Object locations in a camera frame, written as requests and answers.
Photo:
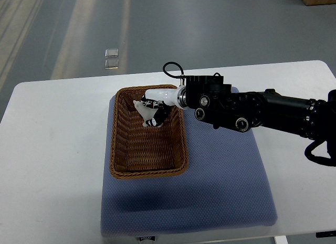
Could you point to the metal floor plate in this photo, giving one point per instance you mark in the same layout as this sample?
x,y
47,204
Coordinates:
x,y
111,64
111,52

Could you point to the blue fabric mat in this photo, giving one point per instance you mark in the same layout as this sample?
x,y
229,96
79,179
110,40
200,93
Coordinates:
x,y
225,186

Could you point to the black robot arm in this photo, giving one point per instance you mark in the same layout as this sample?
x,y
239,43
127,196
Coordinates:
x,y
214,103

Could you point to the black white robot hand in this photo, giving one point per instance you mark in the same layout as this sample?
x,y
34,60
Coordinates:
x,y
162,101

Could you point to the lower metal floor plate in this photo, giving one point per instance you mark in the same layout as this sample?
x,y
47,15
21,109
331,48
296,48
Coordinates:
x,y
111,64

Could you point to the white bear figurine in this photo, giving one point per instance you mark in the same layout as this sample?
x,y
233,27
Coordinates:
x,y
145,112

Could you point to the upper metal floor plate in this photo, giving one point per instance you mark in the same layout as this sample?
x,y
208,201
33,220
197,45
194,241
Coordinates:
x,y
111,52

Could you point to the brown wicker basket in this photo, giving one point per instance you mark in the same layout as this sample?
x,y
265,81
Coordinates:
x,y
144,152

